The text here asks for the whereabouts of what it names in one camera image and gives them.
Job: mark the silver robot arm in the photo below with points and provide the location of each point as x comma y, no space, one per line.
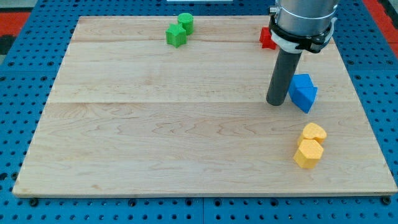
298,25

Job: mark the light wooden board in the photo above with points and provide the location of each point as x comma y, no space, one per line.
130,116

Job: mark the green star block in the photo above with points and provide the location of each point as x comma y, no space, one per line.
176,35

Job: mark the green cylinder block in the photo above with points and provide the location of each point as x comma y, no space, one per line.
187,22

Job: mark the red block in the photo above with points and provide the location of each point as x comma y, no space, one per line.
266,39

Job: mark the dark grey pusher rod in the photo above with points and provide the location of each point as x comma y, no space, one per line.
282,75

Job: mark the blue triangular block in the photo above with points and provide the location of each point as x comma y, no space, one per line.
304,98

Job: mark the blue cube block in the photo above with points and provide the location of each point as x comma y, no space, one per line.
299,81

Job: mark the yellow heart block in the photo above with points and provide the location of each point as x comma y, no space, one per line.
312,131

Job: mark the yellow pentagon block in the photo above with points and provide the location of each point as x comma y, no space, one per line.
308,154

